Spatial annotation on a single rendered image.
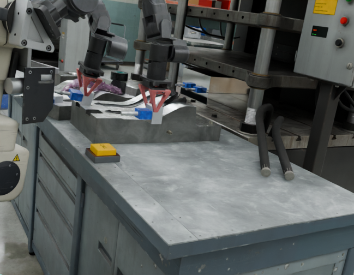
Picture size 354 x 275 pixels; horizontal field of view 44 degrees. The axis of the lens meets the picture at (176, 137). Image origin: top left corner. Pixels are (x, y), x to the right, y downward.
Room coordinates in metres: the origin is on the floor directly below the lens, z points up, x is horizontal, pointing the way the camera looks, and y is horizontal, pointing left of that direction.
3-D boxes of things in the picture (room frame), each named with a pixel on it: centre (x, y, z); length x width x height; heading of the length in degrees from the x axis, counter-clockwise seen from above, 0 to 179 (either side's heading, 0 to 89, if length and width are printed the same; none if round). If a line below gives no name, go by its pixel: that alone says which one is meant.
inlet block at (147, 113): (1.33, 0.12, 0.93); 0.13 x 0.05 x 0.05; 123
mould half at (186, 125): (1.60, 0.12, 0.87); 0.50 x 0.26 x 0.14; 122
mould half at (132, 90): (1.86, 0.38, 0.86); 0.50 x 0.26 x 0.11; 139
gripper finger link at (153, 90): (1.34, 0.08, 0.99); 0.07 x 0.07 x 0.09; 32
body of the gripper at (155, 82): (1.35, 0.09, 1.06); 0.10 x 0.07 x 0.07; 32
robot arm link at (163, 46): (1.35, 0.08, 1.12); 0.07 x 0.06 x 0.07; 131
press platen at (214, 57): (2.57, -0.32, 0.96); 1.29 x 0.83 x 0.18; 32
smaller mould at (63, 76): (2.27, 0.57, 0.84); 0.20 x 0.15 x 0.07; 122
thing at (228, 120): (2.58, -0.31, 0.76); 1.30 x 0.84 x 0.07; 32
